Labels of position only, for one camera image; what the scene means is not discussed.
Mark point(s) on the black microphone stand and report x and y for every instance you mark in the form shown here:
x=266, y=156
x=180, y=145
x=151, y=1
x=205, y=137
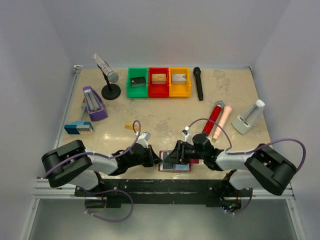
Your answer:
x=111, y=90

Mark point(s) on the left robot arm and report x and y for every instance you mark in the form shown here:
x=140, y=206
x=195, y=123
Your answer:
x=74, y=164

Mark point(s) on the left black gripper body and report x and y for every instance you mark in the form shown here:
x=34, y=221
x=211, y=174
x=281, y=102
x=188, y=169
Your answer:
x=146, y=160

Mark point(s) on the black card in green bin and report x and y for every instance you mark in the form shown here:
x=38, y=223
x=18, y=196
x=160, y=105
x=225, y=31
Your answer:
x=137, y=82

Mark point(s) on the red leather card holder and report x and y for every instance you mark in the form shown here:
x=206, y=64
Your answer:
x=178, y=169

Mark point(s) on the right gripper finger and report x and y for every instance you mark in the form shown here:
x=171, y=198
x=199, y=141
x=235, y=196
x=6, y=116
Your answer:
x=179, y=147
x=170, y=162

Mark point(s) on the glitter silver microphone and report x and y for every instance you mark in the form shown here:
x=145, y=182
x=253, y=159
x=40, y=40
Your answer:
x=105, y=67

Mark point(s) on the pink microphone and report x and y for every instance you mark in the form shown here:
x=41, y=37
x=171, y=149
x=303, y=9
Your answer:
x=223, y=119

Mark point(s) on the black microphone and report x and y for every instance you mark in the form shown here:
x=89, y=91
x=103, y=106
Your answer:
x=198, y=82

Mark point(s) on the tan card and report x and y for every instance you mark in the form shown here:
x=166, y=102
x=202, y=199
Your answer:
x=159, y=78
x=129, y=125

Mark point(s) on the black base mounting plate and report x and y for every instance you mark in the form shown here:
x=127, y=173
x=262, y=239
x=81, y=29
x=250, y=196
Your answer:
x=208, y=192

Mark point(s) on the silver card in yellow bin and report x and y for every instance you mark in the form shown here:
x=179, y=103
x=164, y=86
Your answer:
x=178, y=78

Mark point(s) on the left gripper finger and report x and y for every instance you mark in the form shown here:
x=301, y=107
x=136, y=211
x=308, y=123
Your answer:
x=153, y=157
x=155, y=162

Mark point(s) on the aluminium frame rail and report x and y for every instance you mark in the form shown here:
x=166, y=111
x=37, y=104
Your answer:
x=41, y=188

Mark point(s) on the yellow plastic bin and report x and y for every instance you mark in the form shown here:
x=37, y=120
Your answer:
x=179, y=89

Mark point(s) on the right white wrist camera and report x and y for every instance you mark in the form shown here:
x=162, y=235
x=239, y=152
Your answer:
x=188, y=137

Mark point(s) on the blue grey block toy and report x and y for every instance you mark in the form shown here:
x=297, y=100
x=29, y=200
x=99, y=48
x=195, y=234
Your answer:
x=80, y=127

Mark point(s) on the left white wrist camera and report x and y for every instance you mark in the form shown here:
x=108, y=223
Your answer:
x=143, y=139

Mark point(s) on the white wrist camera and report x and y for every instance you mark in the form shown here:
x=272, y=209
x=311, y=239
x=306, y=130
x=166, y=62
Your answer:
x=143, y=139
x=188, y=137

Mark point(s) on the white metronome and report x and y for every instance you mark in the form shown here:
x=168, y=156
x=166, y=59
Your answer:
x=244, y=122

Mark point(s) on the tan card in red bin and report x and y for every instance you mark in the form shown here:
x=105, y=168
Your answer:
x=159, y=78

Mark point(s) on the red plastic bin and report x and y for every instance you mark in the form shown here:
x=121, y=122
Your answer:
x=162, y=89

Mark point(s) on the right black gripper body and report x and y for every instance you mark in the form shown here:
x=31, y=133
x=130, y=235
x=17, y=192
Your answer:
x=190, y=152

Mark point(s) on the red microphone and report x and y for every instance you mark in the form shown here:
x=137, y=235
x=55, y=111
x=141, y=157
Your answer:
x=219, y=105

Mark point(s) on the green plastic bin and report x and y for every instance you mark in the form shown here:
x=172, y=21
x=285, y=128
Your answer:
x=141, y=92

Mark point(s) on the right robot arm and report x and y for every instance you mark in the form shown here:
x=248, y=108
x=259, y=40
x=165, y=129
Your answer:
x=263, y=168

